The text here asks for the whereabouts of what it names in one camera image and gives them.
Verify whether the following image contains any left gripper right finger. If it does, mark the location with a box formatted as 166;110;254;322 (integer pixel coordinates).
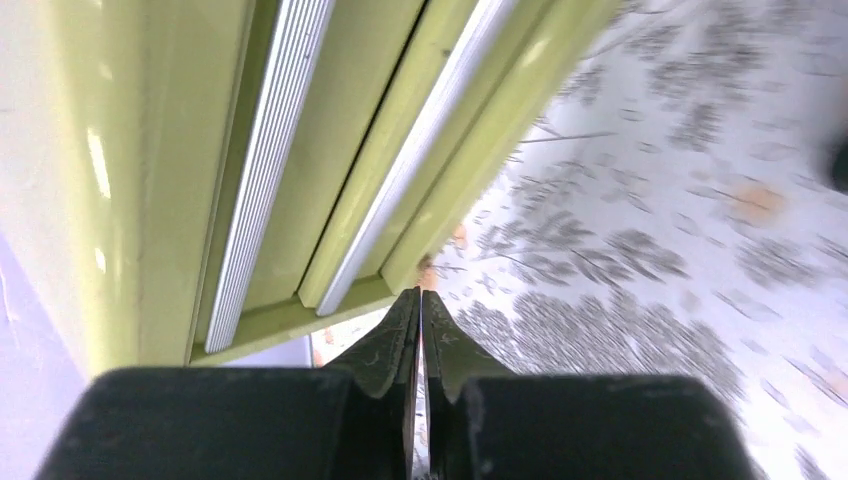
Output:
421;291;755;479

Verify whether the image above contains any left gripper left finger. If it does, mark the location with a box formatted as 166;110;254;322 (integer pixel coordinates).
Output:
37;288;422;479

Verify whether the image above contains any yellow-green drawer cabinet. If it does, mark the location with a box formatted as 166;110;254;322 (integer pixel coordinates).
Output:
1;1;617;377

